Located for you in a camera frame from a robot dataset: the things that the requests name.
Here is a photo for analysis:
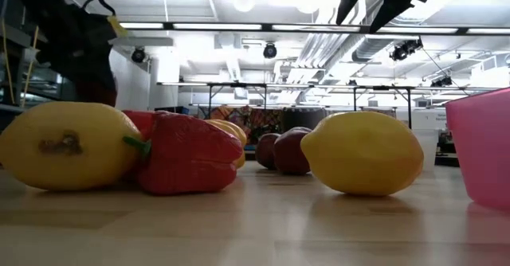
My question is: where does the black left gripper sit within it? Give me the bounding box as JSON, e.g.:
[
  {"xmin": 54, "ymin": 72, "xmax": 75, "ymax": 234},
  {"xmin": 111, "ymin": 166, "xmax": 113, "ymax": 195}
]
[{"xmin": 23, "ymin": 0, "xmax": 119, "ymax": 100}]

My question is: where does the red bell pepper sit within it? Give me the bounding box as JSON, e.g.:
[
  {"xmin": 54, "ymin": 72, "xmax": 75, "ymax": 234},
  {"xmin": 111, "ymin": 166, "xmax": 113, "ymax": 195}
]
[
  {"xmin": 122, "ymin": 111, "xmax": 244, "ymax": 197},
  {"xmin": 121, "ymin": 109, "xmax": 167, "ymax": 142}
]

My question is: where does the bright yellow lemon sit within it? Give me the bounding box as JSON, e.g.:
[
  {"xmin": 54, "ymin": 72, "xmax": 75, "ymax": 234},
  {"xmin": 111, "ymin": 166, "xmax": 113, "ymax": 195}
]
[{"xmin": 300, "ymin": 110, "xmax": 425, "ymax": 198}]

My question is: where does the yellow bell pepper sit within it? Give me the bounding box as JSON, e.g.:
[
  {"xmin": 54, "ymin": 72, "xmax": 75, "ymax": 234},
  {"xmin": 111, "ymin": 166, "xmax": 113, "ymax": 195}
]
[{"xmin": 205, "ymin": 118, "xmax": 248, "ymax": 170}]

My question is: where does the dark red apple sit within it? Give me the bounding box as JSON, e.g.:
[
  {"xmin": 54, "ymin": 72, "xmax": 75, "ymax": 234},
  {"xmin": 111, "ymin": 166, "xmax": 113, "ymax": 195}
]
[
  {"xmin": 273, "ymin": 126, "xmax": 314, "ymax": 175},
  {"xmin": 255, "ymin": 132, "xmax": 282, "ymax": 170}
]

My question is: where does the black ceiling spotlight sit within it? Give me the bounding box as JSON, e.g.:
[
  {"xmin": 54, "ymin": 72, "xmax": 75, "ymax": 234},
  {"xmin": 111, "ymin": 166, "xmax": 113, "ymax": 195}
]
[
  {"xmin": 130, "ymin": 46, "xmax": 147, "ymax": 64},
  {"xmin": 430, "ymin": 76, "xmax": 453, "ymax": 88},
  {"xmin": 262, "ymin": 42, "xmax": 278, "ymax": 60},
  {"xmin": 389, "ymin": 37, "xmax": 424, "ymax": 62}
]

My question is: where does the black overhead light bar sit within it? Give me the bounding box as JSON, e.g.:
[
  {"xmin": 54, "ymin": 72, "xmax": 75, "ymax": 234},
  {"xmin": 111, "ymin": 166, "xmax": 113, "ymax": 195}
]
[{"xmin": 117, "ymin": 22, "xmax": 510, "ymax": 37}]

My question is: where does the round white ceiling lamp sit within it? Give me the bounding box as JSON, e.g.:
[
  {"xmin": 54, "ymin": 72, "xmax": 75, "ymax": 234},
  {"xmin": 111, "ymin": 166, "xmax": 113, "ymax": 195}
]
[{"xmin": 233, "ymin": 0, "xmax": 256, "ymax": 13}]

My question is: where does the black round container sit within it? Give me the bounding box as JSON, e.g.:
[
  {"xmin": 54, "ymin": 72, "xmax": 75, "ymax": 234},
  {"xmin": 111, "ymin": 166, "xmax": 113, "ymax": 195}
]
[{"xmin": 281, "ymin": 107, "xmax": 328, "ymax": 134}]

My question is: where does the long folding table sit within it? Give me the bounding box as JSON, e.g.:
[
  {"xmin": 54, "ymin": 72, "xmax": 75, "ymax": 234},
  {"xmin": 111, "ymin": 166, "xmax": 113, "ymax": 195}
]
[{"xmin": 157, "ymin": 81, "xmax": 503, "ymax": 131}]

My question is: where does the colourful patterned cloth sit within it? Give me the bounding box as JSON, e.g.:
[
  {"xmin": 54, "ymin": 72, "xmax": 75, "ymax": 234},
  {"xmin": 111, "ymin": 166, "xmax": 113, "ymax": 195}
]
[{"xmin": 209, "ymin": 105, "xmax": 284, "ymax": 144}]

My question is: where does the pink translucent plastic bin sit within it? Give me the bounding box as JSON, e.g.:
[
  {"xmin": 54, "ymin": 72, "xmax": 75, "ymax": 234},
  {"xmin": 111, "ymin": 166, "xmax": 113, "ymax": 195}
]
[{"xmin": 444, "ymin": 86, "xmax": 510, "ymax": 211}]

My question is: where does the yellow cable tag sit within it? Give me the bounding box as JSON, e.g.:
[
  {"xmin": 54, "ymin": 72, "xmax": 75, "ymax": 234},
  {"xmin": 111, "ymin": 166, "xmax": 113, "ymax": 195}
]
[{"xmin": 106, "ymin": 14, "xmax": 129, "ymax": 38}]

